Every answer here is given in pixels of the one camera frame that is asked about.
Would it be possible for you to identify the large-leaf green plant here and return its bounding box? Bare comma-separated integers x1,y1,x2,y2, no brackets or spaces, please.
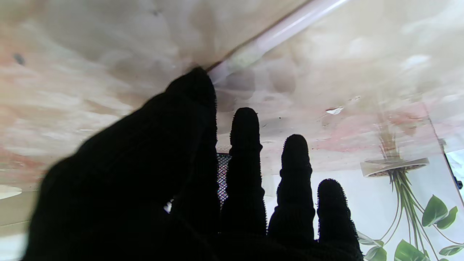
357,170,464,261

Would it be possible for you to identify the black mesh holder cup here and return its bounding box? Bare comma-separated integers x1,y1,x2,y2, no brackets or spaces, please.
216,152,232,209

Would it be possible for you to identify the white straw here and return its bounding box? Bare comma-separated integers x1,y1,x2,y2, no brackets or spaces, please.
207,0,350,86

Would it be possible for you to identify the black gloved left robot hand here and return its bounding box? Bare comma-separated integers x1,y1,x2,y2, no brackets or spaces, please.
22,67,364,261

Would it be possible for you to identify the light wooden coffee table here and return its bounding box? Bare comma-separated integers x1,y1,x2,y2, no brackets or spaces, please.
0,184,23,200

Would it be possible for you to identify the pale plant pot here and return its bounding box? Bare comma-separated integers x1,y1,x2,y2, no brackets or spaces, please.
360,157,430,178

